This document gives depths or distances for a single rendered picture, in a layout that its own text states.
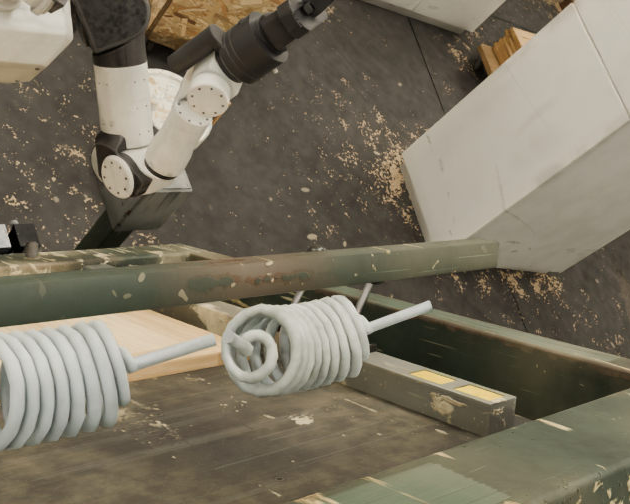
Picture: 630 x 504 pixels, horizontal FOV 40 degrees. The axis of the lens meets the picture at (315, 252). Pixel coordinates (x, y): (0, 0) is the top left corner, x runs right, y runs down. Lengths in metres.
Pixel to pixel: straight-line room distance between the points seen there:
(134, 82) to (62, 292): 1.12
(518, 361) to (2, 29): 0.89
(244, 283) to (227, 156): 2.94
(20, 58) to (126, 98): 0.20
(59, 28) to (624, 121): 2.29
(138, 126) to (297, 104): 2.36
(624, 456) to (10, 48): 1.05
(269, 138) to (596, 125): 1.28
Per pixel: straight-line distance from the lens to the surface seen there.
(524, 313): 4.14
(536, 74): 3.57
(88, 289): 0.43
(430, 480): 0.62
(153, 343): 1.25
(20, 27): 1.40
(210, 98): 1.36
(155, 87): 2.91
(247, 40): 1.33
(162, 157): 1.49
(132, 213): 1.91
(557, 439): 0.73
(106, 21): 1.48
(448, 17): 5.05
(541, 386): 1.24
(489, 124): 3.68
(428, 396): 1.05
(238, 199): 3.32
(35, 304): 0.42
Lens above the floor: 2.27
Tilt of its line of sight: 42 degrees down
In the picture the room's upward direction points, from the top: 49 degrees clockwise
